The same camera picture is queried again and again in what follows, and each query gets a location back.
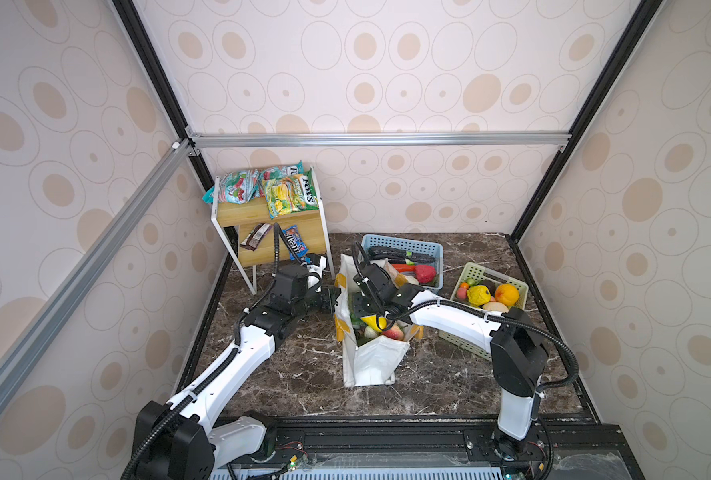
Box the red bell pepper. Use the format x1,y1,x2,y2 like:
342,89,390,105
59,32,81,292
415,264,437,286

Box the left diagonal aluminium rail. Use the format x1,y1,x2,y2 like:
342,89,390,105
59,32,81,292
0,138,193,416

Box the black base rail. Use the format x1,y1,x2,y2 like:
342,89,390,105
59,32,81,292
211,415,643,479

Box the white grocery bag yellow handles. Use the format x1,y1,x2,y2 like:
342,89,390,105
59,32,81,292
334,254,423,388

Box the blue plastic basket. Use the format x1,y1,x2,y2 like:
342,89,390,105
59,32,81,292
361,234,443,293

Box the red chili pepper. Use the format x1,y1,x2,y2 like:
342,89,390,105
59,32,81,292
391,264,415,273

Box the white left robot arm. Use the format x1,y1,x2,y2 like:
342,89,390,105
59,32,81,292
121,225,337,479

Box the brown chocolate bar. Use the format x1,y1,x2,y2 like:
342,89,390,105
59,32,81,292
240,223,273,251

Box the orange fruit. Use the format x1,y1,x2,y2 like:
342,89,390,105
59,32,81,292
495,283,521,307

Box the horizontal aluminium rail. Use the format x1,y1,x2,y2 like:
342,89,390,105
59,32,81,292
192,131,571,149

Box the green mint snack bag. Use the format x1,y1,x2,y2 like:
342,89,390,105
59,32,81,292
271,162,319,212

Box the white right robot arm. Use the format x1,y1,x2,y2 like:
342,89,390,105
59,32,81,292
351,242,579,446

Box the dark eggplant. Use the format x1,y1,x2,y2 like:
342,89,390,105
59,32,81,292
367,245,435,264

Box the yellow candy snack bag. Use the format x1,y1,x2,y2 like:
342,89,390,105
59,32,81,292
262,176,304,219

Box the green plastic basket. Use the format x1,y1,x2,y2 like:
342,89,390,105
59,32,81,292
437,262,529,361

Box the white garlic bulb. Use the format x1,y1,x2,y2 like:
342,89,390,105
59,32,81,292
481,302,509,313

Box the yellow mango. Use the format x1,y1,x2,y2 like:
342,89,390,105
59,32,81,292
361,315,389,334

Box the white wooden two-tier shelf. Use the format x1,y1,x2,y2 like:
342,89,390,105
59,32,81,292
204,163,333,294

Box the blue candy packet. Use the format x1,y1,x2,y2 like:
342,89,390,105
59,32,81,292
282,225,308,260

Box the green gummy snack bag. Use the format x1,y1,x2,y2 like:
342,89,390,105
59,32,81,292
202,169,261,204

